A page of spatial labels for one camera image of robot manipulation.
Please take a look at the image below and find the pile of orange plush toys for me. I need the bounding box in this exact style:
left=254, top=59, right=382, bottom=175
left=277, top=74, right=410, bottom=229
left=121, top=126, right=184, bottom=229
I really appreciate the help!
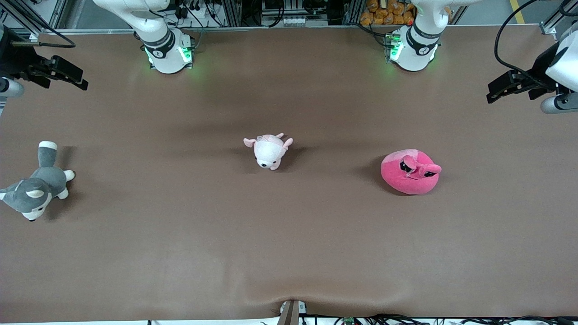
left=359, top=0, right=416, bottom=26

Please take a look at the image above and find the aluminium frame profile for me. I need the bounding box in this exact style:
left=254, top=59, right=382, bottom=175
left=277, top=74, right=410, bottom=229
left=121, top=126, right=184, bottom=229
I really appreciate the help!
left=0, top=0, right=69, bottom=36
left=539, top=0, right=578, bottom=35

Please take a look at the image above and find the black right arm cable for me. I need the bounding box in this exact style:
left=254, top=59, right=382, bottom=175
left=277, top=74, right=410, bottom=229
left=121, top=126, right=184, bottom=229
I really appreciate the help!
left=0, top=9, right=76, bottom=48

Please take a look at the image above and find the pale pink white plush animal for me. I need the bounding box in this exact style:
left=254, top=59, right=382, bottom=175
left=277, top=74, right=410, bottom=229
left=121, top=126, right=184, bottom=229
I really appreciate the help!
left=243, top=133, right=294, bottom=171

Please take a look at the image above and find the grey white husky plush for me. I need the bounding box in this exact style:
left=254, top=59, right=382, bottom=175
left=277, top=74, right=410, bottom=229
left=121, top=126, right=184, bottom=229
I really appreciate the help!
left=0, top=141, right=76, bottom=222

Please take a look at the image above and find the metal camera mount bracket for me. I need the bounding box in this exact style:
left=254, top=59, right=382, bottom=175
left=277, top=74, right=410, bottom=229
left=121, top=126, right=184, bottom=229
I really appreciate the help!
left=276, top=299, right=308, bottom=325

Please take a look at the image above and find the bundle of black cables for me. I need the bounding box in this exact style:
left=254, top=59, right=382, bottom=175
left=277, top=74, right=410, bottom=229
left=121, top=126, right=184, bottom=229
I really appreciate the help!
left=312, top=313, right=578, bottom=325

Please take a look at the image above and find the round hot pink plush toy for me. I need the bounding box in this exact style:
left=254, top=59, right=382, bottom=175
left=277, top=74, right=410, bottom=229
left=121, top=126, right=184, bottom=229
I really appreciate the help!
left=380, top=149, right=442, bottom=196

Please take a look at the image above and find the brown table mat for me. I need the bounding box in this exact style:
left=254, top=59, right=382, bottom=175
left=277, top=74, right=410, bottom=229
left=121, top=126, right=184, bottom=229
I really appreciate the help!
left=0, top=25, right=578, bottom=324

